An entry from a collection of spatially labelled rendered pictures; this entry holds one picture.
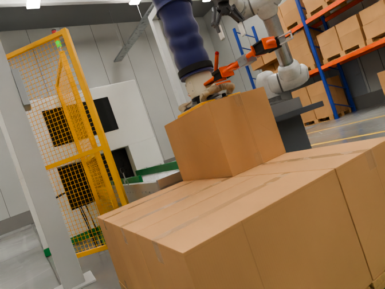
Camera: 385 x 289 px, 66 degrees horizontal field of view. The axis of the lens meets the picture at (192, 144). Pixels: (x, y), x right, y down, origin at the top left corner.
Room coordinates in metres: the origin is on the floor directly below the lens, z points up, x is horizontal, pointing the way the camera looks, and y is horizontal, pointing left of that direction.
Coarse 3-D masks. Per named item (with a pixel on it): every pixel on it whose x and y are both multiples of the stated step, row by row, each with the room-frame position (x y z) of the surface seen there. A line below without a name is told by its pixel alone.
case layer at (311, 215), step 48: (336, 144) 1.38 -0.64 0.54; (384, 144) 1.12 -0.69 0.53; (192, 192) 1.44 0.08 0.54; (240, 192) 1.09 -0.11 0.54; (288, 192) 0.88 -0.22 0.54; (336, 192) 0.96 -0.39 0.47; (384, 192) 1.07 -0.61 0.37; (144, 240) 0.95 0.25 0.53; (192, 240) 0.75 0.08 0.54; (240, 240) 0.76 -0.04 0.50; (288, 240) 0.83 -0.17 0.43; (336, 240) 0.92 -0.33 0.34; (384, 240) 1.03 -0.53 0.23; (144, 288) 1.17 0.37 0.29; (192, 288) 0.70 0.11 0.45; (240, 288) 0.74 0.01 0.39; (288, 288) 0.81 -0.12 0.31; (336, 288) 0.89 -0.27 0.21
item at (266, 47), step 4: (272, 36) 1.30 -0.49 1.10; (260, 40) 1.29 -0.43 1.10; (264, 40) 1.28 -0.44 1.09; (256, 44) 1.32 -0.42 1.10; (260, 44) 1.30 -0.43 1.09; (264, 44) 1.27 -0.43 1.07; (272, 44) 1.29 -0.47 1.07; (276, 44) 1.30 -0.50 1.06; (252, 48) 1.34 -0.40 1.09; (256, 48) 1.33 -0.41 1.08; (260, 48) 1.31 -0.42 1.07; (264, 48) 1.28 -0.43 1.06; (268, 48) 1.28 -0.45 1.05; (272, 48) 1.30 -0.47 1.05; (252, 52) 1.34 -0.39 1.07; (256, 52) 1.34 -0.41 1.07; (260, 52) 1.31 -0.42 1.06; (264, 52) 1.33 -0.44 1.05
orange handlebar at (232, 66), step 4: (268, 40) 1.27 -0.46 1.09; (272, 40) 1.27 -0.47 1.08; (268, 44) 1.28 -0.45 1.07; (248, 56) 1.39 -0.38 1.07; (232, 64) 1.50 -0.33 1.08; (236, 64) 1.48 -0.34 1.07; (228, 68) 1.54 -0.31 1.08; (232, 68) 1.51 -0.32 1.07; (236, 68) 1.52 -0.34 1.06; (224, 72) 1.58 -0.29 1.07; (208, 80) 1.73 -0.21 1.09; (212, 80) 1.69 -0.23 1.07; (228, 80) 2.00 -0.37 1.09; (204, 84) 1.77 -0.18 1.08; (216, 84) 1.95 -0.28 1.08
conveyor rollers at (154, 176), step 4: (160, 172) 3.59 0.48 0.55; (164, 172) 3.33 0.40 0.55; (168, 172) 3.15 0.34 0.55; (172, 172) 2.98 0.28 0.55; (144, 176) 3.86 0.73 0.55; (148, 176) 3.61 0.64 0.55; (152, 176) 3.35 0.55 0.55; (156, 176) 3.18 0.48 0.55; (160, 176) 3.01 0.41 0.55; (164, 176) 2.84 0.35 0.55; (144, 180) 3.21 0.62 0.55; (148, 180) 3.04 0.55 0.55; (152, 180) 2.87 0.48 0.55
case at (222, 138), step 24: (240, 96) 1.59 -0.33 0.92; (264, 96) 1.67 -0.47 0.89; (192, 120) 1.67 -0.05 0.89; (216, 120) 1.50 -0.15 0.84; (240, 120) 1.57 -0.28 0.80; (264, 120) 1.64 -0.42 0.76; (192, 144) 1.75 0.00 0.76; (216, 144) 1.53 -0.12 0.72; (240, 144) 1.54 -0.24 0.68; (264, 144) 1.61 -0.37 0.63; (192, 168) 1.84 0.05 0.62; (216, 168) 1.60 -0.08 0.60; (240, 168) 1.52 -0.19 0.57
